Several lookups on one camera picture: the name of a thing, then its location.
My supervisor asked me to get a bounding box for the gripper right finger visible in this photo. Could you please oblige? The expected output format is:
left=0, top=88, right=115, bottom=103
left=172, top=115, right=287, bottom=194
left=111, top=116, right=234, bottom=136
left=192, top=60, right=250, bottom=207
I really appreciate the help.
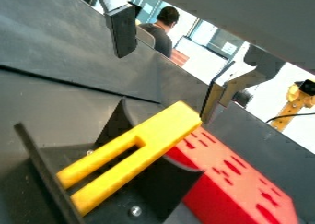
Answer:
left=199, top=45, right=286, bottom=124

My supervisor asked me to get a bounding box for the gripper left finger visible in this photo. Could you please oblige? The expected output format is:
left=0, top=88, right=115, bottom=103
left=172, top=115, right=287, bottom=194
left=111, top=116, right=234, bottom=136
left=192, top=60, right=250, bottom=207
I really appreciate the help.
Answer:
left=99, top=0, right=136, bottom=58

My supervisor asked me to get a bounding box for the yellow two-prong peg object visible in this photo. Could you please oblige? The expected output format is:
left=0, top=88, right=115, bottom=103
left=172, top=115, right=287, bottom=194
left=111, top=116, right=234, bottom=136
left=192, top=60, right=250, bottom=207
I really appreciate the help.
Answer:
left=56, top=101, right=200, bottom=216

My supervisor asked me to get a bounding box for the red foam shape board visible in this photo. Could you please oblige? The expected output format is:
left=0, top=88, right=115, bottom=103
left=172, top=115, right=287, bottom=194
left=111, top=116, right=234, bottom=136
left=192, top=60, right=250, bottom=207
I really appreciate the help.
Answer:
left=167, top=128, right=299, bottom=224

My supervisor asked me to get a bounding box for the black curved fixture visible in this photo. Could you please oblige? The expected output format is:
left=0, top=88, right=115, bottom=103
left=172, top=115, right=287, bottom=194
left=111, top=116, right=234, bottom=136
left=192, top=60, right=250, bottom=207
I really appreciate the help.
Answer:
left=15, top=100, right=203, bottom=224

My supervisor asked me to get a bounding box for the person in dark shirt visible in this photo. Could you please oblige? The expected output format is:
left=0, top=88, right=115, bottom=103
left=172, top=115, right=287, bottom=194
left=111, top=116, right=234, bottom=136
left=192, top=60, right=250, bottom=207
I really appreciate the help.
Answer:
left=139, top=6, right=180, bottom=58

